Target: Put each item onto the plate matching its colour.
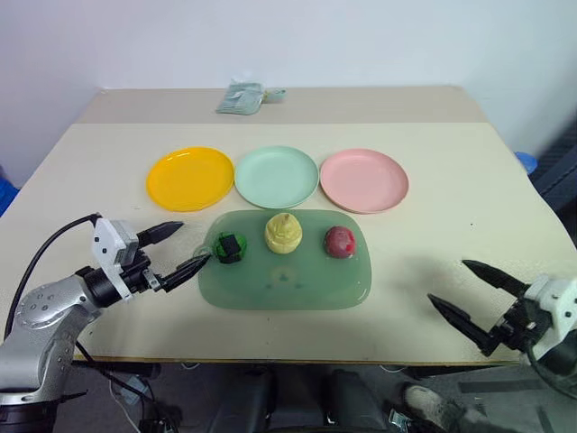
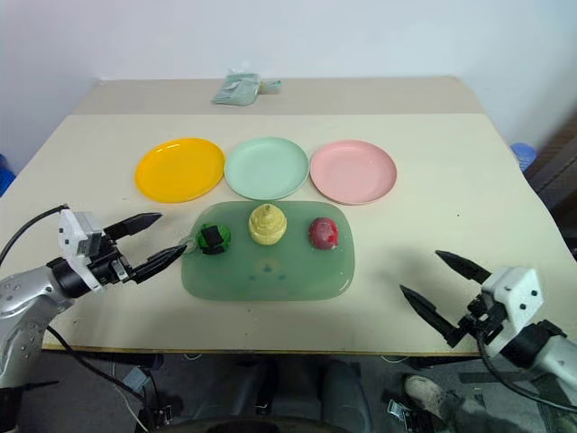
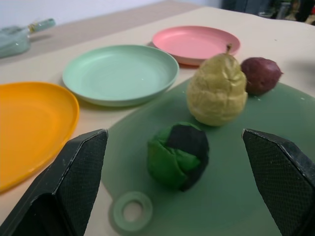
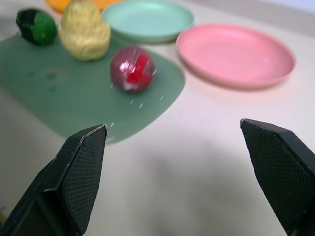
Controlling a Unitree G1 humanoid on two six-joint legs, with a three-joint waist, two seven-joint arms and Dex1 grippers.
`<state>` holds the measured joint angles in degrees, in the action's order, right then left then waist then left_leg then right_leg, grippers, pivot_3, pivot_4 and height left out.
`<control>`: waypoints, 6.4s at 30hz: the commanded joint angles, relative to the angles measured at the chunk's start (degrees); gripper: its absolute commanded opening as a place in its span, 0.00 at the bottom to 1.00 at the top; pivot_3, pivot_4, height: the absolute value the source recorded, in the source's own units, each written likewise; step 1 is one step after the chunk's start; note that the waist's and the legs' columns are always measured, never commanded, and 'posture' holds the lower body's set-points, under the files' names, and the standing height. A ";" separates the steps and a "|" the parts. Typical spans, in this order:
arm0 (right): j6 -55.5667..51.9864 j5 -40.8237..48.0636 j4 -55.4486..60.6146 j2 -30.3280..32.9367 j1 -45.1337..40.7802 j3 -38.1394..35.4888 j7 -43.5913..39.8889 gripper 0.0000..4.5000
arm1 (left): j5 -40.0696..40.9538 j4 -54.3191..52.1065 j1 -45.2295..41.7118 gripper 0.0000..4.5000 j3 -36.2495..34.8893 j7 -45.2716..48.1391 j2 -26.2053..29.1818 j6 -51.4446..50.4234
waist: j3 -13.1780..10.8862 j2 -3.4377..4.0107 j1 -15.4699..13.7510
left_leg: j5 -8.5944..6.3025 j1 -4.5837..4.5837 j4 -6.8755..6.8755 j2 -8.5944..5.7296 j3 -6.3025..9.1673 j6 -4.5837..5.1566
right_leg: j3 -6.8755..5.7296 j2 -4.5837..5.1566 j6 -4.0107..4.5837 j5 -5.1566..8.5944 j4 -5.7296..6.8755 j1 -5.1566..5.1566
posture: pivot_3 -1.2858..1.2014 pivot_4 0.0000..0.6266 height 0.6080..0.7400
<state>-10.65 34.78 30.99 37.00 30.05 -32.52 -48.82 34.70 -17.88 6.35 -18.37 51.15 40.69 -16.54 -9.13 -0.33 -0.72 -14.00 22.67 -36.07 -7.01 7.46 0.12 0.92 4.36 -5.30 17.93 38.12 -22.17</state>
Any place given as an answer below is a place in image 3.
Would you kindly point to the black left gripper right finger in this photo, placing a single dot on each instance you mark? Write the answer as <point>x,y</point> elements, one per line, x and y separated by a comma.
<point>283,177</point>

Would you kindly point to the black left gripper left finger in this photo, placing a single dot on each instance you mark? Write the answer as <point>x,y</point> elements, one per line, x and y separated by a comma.
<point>71,177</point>

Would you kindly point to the orange plastic plate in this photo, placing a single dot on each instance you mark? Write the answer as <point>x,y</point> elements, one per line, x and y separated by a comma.
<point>32,123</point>

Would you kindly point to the dark red passion fruit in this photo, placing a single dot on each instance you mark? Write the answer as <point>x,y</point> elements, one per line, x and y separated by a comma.
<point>259,75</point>

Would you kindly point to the green and black ball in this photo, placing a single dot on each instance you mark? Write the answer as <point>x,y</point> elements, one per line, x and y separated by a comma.
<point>177,157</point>

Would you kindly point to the mint green plastic plate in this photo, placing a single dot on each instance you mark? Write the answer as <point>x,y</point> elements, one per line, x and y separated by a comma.
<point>118,73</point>

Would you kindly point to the pink plastic plate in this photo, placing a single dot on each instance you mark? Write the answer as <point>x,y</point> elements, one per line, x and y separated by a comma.
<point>194,43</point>

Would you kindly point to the green cutting board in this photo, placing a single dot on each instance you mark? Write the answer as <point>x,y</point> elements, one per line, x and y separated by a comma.
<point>221,196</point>

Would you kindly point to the yellow pear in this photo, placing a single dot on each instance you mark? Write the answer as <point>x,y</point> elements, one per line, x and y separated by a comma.
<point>217,93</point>

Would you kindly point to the pale green dustpan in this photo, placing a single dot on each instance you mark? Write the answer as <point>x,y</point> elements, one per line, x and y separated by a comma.
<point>14,40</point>

